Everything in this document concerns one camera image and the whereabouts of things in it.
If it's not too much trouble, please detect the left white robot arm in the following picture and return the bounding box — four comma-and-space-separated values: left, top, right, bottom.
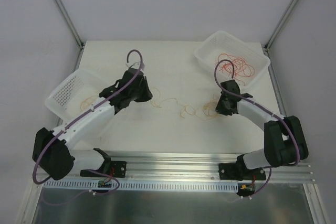
32, 67, 153, 180

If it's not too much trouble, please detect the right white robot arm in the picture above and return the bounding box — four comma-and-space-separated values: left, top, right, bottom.
215, 80, 309, 181

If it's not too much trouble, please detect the right white plastic basket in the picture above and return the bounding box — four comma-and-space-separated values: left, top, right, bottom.
194, 31, 270, 91

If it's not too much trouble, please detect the white plastic basket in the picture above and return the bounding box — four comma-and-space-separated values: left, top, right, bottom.
194, 31, 270, 91
45, 69, 115, 121

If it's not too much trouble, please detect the left white plastic basket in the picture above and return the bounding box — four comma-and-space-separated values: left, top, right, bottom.
45, 69, 115, 121

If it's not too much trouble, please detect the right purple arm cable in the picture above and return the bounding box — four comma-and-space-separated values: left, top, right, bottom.
214, 59, 301, 166

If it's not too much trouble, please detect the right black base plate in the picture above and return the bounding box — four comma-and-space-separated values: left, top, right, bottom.
218, 163, 266, 181

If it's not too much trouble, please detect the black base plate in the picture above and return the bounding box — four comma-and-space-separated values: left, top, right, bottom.
218, 163, 266, 181
80, 161, 127, 178

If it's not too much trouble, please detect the aluminium mounting rail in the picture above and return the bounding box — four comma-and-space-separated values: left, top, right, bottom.
70, 151, 314, 184

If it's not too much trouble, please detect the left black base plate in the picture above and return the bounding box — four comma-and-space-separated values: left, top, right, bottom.
80, 161, 127, 178

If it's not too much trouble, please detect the white slotted cable duct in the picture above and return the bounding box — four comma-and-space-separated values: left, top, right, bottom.
44, 179, 238, 193

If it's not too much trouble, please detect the left aluminium frame post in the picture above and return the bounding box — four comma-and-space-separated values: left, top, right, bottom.
39, 0, 85, 49

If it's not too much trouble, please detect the aluminium frame post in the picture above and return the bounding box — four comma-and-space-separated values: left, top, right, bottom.
264, 0, 317, 51
39, 0, 85, 49

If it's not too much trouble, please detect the right aluminium frame post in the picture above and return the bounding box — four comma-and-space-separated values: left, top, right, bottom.
264, 0, 317, 51

